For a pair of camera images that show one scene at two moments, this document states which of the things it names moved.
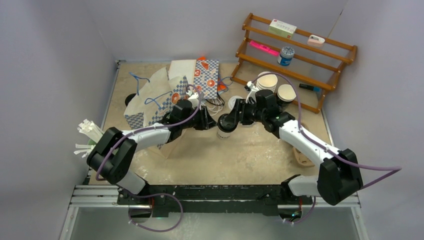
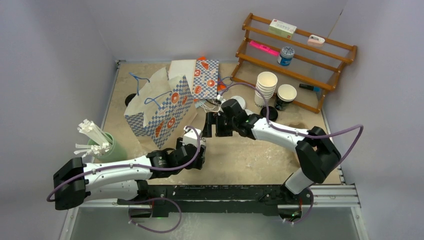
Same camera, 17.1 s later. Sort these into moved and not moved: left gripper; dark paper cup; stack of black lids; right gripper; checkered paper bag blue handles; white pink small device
Moved: right gripper; left gripper
Not moved: dark paper cup; stack of black lids; white pink small device; checkered paper bag blue handles
